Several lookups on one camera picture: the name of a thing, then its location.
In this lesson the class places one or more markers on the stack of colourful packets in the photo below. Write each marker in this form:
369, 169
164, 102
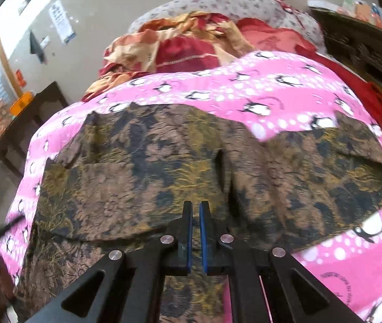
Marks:
362, 10

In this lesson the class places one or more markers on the white wall notice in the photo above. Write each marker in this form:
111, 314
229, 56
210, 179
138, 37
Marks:
61, 20

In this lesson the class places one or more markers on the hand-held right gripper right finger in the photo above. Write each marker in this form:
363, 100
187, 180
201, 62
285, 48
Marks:
204, 242

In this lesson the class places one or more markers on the dark wooden table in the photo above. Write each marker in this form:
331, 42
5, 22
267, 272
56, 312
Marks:
42, 104

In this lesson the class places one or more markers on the grey floral pillow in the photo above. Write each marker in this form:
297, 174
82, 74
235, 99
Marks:
231, 3

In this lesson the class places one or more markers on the orange box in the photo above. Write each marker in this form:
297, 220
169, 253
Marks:
22, 102

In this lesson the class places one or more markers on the coral red cushion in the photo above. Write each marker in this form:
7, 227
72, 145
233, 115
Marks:
278, 38

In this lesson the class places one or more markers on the red cloth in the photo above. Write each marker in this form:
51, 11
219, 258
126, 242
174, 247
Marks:
362, 91

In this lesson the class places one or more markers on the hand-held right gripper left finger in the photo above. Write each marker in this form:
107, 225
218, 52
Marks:
188, 242

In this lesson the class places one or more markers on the brown patterned garment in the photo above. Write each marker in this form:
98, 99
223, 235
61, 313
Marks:
127, 175

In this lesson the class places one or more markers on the red orange floral blanket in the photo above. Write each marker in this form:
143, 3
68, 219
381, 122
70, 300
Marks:
177, 50

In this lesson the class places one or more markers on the dark carved wooden cabinet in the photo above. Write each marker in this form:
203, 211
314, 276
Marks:
362, 50

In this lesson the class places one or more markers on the pink penguin print bedsheet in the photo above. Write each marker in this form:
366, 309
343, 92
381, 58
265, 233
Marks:
244, 84

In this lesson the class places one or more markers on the dark wall hanging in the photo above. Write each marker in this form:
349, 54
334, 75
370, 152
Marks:
36, 47

